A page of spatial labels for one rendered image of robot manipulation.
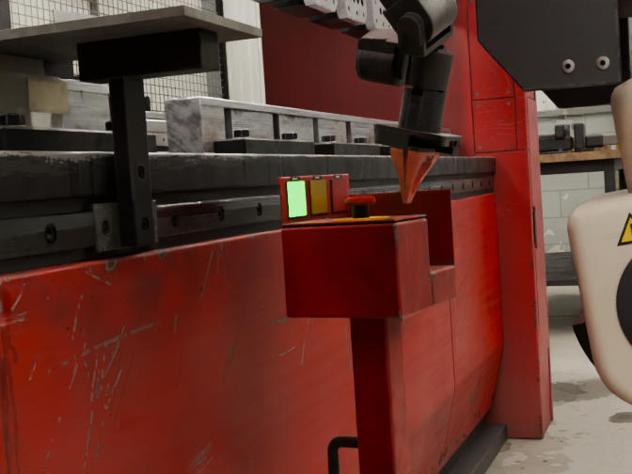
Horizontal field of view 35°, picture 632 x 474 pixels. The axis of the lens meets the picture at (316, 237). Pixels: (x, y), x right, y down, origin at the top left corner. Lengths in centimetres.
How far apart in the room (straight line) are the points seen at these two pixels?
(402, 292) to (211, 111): 49
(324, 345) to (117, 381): 62
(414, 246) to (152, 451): 40
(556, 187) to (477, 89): 521
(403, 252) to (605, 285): 49
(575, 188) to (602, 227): 754
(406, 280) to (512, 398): 199
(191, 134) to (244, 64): 752
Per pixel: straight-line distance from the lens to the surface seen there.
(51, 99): 119
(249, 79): 899
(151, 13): 97
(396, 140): 133
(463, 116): 315
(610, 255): 77
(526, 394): 319
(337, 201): 140
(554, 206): 832
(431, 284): 131
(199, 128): 151
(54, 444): 98
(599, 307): 77
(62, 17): 108
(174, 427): 117
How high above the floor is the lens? 83
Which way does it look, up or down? 3 degrees down
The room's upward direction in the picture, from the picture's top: 4 degrees counter-clockwise
